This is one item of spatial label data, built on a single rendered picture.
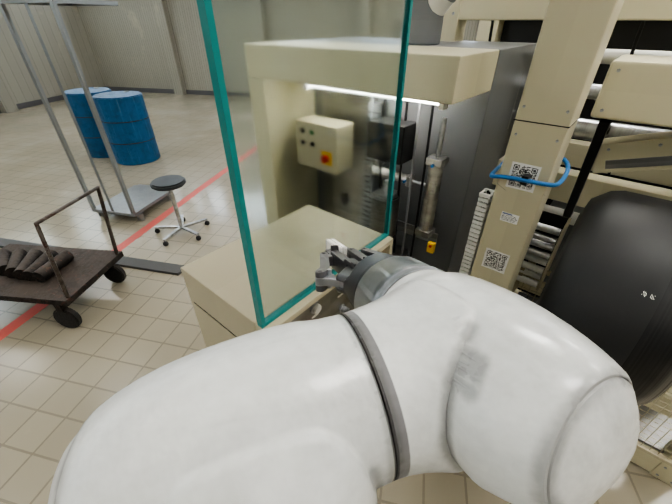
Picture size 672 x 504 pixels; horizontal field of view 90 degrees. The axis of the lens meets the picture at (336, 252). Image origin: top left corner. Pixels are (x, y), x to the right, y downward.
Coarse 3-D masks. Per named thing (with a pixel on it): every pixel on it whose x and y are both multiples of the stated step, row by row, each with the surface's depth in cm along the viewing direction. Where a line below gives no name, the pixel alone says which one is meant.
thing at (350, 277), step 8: (368, 256) 36; (376, 256) 36; (384, 256) 35; (392, 256) 36; (360, 264) 36; (368, 264) 35; (344, 272) 39; (352, 272) 36; (360, 272) 35; (344, 280) 37; (352, 280) 35; (344, 288) 38; (352, 288) 35; (352, 296) 35; (352, 304) 36
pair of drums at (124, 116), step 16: (80, 96) 502; (96, 96) 483; (112, 96) 483; (128, 96) 483; (80, 112) 514; (112, 112) 482; (128, 112) 489; (144, 112) 510; (80, 128) 530; (96, 128) 530; (112, 128) 495; (128, 128) 499; (144, 128) 514; (96, 144) 542; (112, 144) 512; (128, 144) 509; (144, 144) 521; (128, 160) 522; (144, 160) 530
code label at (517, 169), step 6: (516, 162) 94; (516, 168) 95; (522, 168) 94; (528, 168) 93; (534, 168) 92; (540, 168) 91; (510, 174) 96; (516, 174) 95; (522, 174) 94; (534, 174) 92; (510, 180) 97; (510, 186) 98; (516, 186) 97; (522, 186) 96; (528, 186) 95; (534, 186) 94
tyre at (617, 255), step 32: (608, 192) 96; (576, 224) 92; (608, 224) 83; (640, 224) 81; (576, 256) 84; (608, 256) 80; (640, 256) 77; (544, 288) 92; (576, 288) 82; (608, 288) 78; (640, 288) 75; (576, 320) 82; (608, 320) 78; (640, 320) 75; (608, 352) 80; (640, 352) 76; (640, 384) 78
